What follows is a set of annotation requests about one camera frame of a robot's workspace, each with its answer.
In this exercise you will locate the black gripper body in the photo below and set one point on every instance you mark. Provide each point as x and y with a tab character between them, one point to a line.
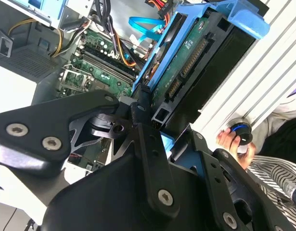
106	199

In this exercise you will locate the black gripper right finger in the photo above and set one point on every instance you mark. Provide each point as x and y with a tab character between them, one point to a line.
216	173

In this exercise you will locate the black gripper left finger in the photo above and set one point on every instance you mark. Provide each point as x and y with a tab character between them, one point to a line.
42	125

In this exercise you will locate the hard disk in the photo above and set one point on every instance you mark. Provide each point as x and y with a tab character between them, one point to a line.
193	60

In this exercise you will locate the person hand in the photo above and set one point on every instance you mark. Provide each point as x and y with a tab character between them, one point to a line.
226	140

